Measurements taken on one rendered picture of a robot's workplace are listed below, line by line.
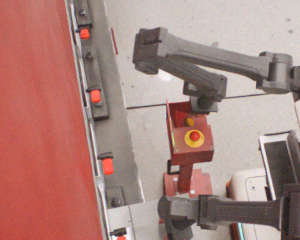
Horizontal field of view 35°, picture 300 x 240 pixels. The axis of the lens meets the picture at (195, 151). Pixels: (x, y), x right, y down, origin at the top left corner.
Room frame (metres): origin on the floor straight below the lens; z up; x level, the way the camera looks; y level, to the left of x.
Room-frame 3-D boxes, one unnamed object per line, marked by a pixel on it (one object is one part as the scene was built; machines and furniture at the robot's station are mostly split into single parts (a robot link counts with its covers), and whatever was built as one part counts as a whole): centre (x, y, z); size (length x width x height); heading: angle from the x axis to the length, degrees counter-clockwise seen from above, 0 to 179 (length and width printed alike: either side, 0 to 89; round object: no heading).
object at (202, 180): (0.80, 0.01, 0.06); 0.25 x 0.20 x 0.12; 106
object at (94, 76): (0.87, 0.40, 0.89); 0.30 x 0.05 x 0.03; 21
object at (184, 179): (0.80, 0.03, 0.39); 0.05 x 0.05 x 0.54; 16
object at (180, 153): (0.80, 0.03, 0.75); 0.20 x 0.16 x 0.18; 16
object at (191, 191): (0.80, 0.03, 0.13); 0.10 x 0.10 x 0.01; 16
